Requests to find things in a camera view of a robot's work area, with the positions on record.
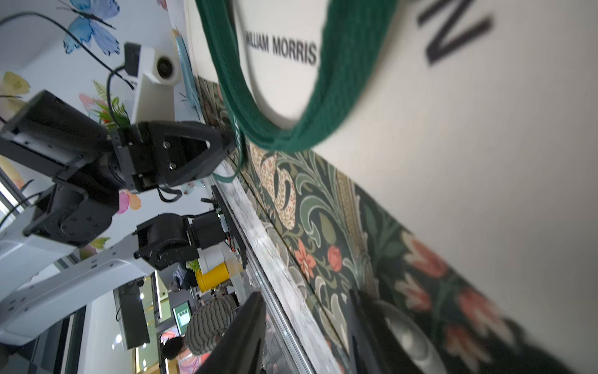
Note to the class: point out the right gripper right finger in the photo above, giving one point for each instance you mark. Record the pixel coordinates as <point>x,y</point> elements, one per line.
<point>384,340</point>

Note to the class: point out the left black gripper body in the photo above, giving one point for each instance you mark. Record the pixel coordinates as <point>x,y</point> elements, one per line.
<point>150,155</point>

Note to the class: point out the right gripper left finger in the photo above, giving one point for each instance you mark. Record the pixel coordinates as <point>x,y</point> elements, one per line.
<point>241,348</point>

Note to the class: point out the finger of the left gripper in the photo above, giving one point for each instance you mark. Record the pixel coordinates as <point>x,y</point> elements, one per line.
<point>186,151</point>

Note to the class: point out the cream bag green handles floral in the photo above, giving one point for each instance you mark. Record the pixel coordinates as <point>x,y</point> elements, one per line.
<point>472,123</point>

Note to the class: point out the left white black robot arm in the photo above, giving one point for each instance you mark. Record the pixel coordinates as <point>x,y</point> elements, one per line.
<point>89,166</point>

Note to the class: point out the person in striped shirt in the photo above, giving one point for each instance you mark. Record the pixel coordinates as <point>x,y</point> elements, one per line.
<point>205,329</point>

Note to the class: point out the potted plant orange flowers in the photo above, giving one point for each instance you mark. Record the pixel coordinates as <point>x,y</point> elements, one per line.
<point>108,112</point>

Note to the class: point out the yellow metal can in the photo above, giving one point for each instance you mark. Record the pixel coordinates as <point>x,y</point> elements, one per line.
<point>218,275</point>

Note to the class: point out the small white succulent pot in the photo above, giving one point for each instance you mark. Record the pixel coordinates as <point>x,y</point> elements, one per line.
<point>211,258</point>

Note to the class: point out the aluminium front rail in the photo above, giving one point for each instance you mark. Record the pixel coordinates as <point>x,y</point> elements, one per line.
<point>301,340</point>

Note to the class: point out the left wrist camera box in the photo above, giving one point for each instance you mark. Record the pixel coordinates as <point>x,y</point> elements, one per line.
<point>155,73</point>

